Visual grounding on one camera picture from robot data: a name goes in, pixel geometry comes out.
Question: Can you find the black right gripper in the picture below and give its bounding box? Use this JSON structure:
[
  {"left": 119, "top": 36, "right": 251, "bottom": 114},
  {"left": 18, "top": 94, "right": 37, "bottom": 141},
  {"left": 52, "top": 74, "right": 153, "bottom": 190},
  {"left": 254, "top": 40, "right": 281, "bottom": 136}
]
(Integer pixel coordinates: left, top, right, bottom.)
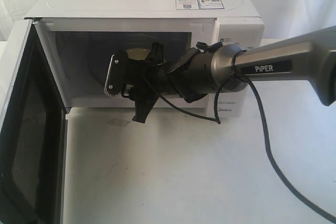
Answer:
[{"left": 121, "top": 42, "right": 171, "bottom": 123}]

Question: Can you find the green ceramic bowl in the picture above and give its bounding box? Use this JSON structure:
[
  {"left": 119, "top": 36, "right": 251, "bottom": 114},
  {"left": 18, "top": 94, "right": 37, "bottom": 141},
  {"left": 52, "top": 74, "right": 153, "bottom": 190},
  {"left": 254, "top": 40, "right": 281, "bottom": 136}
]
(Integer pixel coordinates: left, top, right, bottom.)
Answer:
[{"left": 126, "top": 48, "right": 150, "bottom": 60}]

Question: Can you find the white microwave door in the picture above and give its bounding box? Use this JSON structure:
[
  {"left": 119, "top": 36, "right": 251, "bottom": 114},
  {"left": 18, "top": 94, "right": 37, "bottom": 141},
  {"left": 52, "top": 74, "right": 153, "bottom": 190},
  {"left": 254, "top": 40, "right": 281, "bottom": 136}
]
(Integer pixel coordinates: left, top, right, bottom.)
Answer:
[{"left": 1, "top": 19, "right": 67, "bottom": 223}]

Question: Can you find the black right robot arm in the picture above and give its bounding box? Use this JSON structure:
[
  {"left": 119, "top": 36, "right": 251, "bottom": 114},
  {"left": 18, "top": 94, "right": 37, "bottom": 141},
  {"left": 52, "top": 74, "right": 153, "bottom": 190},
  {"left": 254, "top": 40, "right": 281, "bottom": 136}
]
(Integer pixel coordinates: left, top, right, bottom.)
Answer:
[{"left": 122, "top": 27, "right": 335, "bottom": 123}]

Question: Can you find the glass microwave turntable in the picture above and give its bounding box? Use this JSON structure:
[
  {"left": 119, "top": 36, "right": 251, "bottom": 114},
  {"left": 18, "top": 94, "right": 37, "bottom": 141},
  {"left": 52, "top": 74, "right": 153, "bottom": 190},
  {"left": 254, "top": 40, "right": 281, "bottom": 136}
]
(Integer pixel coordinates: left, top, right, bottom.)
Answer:
[{"left": 87, "top": 32, "right": 190, "bottom": 87}]

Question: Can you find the white microwave oven body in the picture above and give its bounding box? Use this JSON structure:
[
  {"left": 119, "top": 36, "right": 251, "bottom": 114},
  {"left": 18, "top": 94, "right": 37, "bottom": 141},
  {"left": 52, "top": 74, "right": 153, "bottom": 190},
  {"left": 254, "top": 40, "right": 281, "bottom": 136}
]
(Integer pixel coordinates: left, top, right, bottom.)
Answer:
[{"left": 25, "top": 0, "right": 265, "bottom": 108}]

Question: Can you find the black camera cable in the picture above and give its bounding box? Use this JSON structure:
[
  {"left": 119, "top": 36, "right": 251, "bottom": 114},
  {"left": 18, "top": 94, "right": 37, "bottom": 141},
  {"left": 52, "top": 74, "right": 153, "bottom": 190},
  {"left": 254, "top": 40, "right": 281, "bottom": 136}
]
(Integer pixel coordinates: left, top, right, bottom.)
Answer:
[{"left": 139, "top": 58, "right": 336, "bottom": 223}]

